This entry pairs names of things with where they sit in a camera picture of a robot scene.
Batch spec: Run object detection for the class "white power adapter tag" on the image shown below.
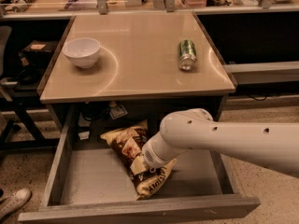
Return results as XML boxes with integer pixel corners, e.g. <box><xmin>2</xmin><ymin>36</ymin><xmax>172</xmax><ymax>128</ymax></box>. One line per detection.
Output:
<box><xmin>109</xmin><ymin>105</ymin><xmax>127</xmax><ymax>119</ymax></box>

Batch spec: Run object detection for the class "black box with label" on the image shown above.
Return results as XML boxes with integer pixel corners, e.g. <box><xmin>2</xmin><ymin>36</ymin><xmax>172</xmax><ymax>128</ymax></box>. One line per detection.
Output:
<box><xmin>21</xmin><ymin>40</ymin><xmax>58</xmax><ymax>53</ymax></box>

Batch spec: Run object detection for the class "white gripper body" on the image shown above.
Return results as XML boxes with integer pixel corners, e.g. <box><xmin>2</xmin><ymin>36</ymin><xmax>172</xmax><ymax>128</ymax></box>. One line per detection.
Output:
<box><xmin>142</xmin><ymin>132</ymin><xmax>186</xmax><ymax>168</ymax></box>

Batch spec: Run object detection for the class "brown sea salt chip bag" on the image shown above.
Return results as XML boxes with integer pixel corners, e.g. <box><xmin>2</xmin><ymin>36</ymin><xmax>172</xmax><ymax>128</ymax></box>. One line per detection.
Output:
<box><xmin>100</xmin><ymin>120</ymin><xmax>177</xmax><ymax>200</ymax></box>

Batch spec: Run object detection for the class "grey counter cabinet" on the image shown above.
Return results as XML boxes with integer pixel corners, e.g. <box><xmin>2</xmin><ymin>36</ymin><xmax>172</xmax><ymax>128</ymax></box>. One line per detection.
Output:
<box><xmin>38</xmin><ymin>12</ymin><xmax>235</xmax><ymax>125</ymax></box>

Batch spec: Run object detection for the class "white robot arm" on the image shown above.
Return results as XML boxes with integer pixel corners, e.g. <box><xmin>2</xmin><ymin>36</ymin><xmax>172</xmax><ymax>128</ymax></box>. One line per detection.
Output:
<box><xmin>130</xmin><ymin>108</ymin><xmax>299</xmax><ymax>176</ymax></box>

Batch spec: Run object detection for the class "green soda can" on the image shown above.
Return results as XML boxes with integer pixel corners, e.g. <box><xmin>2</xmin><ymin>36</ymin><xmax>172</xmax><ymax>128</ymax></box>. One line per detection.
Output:
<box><xmin>178</xmin><ymin>39</ymin><xmax>197</xmax><ymax>71</ymax></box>

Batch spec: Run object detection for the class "white ceramic bowl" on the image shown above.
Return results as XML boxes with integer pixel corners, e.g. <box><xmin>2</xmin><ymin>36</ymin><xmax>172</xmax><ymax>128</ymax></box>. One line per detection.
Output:
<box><xmin>63</xmin><ymin>37</ymin><xmax>101</xmax><ymax>68</ymax></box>

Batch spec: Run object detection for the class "grey open top drawer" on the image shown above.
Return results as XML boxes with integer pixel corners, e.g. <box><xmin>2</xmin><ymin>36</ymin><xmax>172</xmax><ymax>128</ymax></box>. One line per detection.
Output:
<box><xmin>19</xmin><ymin>105</ymin><xmax>260</xmax><ymax>224</ymax></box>

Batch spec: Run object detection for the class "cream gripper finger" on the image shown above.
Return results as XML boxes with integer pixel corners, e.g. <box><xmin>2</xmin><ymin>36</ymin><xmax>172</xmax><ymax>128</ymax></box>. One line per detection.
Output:
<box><xmin>130</xmin><ymin>154</ymin><xmax>150</xmax><ymax>175</ymax></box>

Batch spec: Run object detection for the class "white sneaker shoe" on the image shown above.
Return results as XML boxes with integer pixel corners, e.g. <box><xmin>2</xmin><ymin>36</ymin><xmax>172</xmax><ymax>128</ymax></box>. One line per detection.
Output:
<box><xmin>0</xmin><ymin>189</ymin><xmax>32</xmax><ymax>220</ymax></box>

